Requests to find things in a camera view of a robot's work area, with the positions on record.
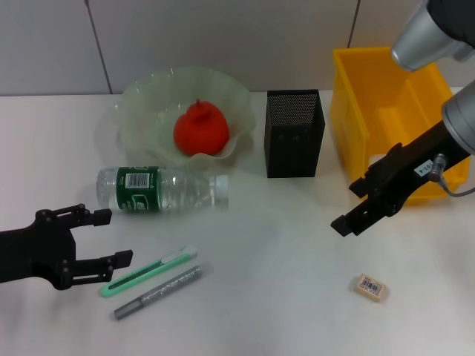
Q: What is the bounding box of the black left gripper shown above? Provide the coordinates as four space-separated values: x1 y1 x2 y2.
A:
0 203 134 291

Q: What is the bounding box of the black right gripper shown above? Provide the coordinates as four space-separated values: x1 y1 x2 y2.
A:
330 119 471 238

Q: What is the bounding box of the clear green-label water bottle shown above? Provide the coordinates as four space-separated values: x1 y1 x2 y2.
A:
95 165 230 215

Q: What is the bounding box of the beige eraser with barcode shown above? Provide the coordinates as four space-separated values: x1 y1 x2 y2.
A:
350 273 389 303

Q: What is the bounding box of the orange fruit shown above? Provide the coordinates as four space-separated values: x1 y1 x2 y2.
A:
173 98 230 156

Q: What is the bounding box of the silver marker pen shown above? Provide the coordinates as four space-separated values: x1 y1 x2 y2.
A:
110 261 214 322

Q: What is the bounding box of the black mesh pen holder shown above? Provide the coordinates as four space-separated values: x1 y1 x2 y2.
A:
263 88 327 179

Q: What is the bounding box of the pale green glass fruit bowl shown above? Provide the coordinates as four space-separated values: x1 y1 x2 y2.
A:
113 65 257 170

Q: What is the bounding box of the yellow plastic bin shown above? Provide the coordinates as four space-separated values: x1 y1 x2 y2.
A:
330 46 469 207

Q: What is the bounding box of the right arm cable with plug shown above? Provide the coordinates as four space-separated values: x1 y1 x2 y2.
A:
428 153 475 197

